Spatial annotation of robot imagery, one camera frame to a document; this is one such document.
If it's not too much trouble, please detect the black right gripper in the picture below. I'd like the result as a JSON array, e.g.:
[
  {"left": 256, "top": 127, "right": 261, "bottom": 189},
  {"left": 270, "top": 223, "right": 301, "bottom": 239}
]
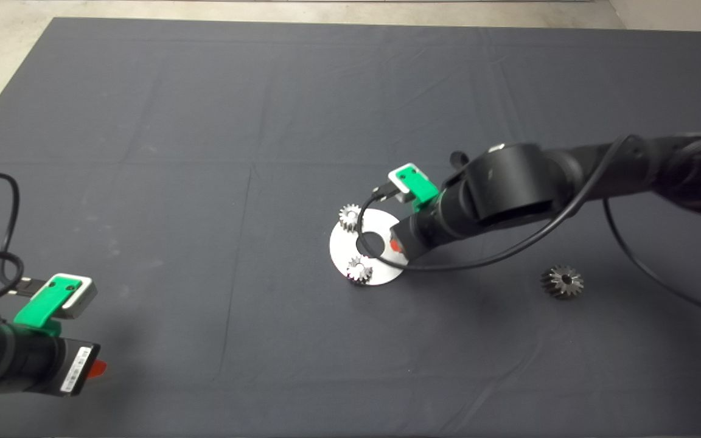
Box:
[{"left": 389, "top": 219, "right": 433, "bottom": 269}]

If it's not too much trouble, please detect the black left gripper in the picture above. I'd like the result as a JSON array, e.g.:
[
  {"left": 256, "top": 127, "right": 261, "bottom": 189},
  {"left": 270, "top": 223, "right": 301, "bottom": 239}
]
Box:
[{"left": 52, "top": 338, "right": 108, "bottom": 397}]

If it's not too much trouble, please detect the large steel gear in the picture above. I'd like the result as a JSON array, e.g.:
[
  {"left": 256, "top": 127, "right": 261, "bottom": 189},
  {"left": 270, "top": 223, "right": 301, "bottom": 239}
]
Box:
[{"left": 540, "top": 265, "right": 585, "bottom": 300}]

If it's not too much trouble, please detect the small shiny steel gear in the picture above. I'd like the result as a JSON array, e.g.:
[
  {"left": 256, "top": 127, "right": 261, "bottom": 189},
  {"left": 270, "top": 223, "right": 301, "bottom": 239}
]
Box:
[
  {"left": 338, "top": 204, "right": 362, "bottom": 232},
  {"left": 347, "top": 255, "right": 374, "bottom": 284}
]

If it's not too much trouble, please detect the round metal plate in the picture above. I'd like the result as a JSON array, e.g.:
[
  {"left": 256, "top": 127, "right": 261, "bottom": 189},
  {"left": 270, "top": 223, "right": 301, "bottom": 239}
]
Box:
[{"left": 329, "top": 208, "right": 406, "bottom": 285}]

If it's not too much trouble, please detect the dark grey table cloth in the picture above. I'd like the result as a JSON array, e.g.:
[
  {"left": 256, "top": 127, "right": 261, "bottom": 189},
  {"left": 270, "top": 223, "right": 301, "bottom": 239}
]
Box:
[{"left": 0, "top": 17, "right": 701, "bottom": 438}]

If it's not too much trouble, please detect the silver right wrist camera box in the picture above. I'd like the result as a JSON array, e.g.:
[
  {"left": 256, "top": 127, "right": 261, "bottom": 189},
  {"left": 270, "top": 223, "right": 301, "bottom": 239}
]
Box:
[{"left": 388, "top": 163, "right": 419, "bottom": 204}]

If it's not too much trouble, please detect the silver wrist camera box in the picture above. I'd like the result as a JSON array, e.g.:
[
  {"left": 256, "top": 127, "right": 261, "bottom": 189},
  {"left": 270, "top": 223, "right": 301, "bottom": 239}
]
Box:
[
  {"left": 58, "top": 273, "right": 98, "bottom": 320},
  {"left": 388, "top": 163, "right": 419, "bottom": 204}
]

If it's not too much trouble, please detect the black right camera cable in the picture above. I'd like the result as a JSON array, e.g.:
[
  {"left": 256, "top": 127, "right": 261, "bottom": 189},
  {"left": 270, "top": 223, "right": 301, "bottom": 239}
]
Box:
[{"left": 356, "top": 134, "right": 701, "bottom": 322}]

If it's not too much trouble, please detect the black camera cable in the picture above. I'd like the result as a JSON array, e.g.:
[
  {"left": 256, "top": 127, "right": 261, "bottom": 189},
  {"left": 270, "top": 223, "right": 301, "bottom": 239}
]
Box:
[
  {"left": 0, "top": 173, "right": 47, "bottom": 305},
  {"left": 356, "top": 134, "right": 701, "bottom": 322}
]

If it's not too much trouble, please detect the green right camera mount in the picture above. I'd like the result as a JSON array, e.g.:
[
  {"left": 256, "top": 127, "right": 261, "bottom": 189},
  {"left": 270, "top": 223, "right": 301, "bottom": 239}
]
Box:
[{"left": 400, "top": 165, "right": 441, "bottom": 212}]

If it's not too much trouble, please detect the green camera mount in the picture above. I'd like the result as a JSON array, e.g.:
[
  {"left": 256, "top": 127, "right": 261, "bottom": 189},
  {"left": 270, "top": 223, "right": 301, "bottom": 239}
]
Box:
[
  {"left": 13, "top": 275, "right": 82, "bottom": 337},
  {"left": 400, "top": 165, "right": 441, "bottom": 212}
]

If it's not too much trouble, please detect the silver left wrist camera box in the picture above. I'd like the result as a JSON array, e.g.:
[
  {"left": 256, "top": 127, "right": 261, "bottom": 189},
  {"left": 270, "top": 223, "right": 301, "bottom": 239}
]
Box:
[{"left": 58, "top": 273, "right": 98, "bottom": 320}]

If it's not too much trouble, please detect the green left camera mount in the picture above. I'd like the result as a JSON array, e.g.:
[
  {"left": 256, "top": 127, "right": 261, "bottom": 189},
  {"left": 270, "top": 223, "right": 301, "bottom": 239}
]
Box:
[{"left": 13, "top": 275, "right": 82, "bottom": 337}]

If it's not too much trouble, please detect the black left camera cable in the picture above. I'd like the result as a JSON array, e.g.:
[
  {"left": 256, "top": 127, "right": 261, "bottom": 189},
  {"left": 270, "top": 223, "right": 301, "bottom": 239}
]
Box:
[{"left": 0, "top": 173, "right": 47, "bottom": 305}]

